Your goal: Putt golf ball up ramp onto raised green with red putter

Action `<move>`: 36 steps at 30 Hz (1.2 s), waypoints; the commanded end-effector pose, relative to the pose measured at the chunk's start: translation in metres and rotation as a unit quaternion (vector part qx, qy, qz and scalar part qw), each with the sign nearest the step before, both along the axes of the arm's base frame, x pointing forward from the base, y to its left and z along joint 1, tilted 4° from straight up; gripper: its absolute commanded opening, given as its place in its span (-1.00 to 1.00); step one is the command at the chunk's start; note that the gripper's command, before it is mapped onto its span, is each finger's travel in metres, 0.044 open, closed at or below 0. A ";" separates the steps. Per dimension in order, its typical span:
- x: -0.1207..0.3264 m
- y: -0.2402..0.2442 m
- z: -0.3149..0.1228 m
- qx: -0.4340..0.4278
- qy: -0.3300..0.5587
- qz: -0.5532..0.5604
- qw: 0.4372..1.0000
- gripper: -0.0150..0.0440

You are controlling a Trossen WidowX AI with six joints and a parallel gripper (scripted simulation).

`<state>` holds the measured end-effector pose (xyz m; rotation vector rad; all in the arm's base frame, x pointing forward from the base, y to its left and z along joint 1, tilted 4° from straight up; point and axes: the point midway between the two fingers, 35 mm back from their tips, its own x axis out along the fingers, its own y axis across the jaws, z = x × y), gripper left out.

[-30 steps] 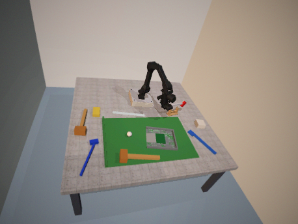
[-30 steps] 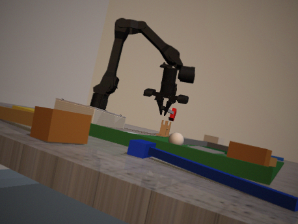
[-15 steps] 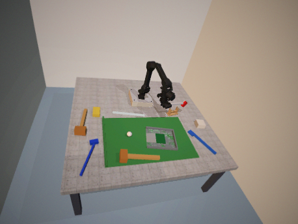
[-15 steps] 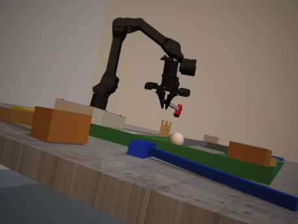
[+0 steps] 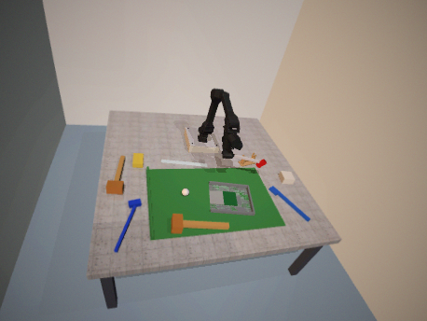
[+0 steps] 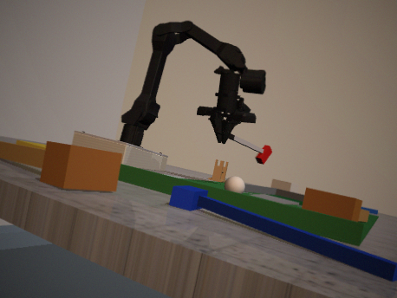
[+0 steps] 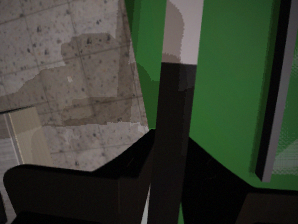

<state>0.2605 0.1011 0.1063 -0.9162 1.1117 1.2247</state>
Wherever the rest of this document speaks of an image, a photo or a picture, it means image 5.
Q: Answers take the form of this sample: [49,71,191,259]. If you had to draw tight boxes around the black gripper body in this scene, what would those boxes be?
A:
[222,136,233,159]

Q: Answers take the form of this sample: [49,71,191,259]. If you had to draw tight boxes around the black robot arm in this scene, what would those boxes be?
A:
[198,88,243,150]

